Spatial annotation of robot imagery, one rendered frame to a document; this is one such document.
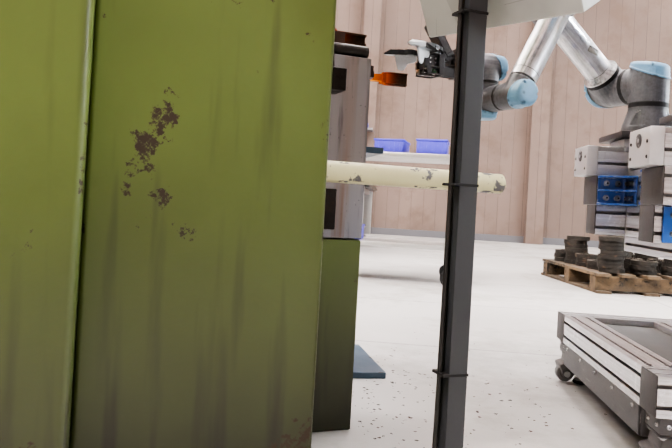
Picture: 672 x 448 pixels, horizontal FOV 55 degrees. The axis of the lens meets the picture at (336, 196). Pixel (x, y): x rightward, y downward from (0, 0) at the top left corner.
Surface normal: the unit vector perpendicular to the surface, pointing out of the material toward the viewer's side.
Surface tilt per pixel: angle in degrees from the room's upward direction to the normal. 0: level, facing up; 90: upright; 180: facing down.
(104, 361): 90
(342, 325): 90
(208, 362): 90
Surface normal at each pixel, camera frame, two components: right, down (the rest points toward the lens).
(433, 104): -0.09, -0.01
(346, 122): 0.35, 0.01
